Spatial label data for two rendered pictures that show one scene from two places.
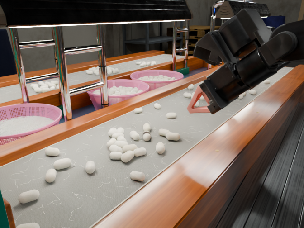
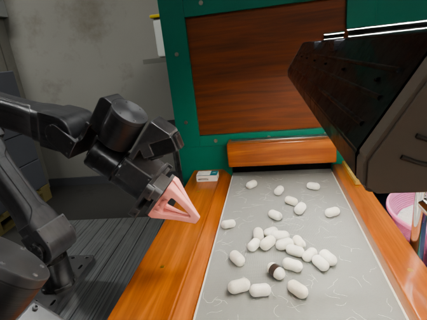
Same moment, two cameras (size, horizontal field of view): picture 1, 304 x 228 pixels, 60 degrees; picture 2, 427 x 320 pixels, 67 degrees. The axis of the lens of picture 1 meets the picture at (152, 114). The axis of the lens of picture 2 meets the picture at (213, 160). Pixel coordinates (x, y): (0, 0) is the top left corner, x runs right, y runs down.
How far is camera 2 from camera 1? 1.05 m
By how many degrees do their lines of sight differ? 133
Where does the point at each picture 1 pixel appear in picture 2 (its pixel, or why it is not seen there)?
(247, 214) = not seen: hidden behind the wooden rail
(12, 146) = (360, 193)
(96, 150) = (305, 235)
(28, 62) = not seen: outside the picture
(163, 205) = not seen: hidden behind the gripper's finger
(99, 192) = (244, 211)
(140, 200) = (204, 204)
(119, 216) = (209, 195)
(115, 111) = (405, 294)
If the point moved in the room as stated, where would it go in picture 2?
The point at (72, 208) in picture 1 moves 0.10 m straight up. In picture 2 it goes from (248, 200) to (246, 164)
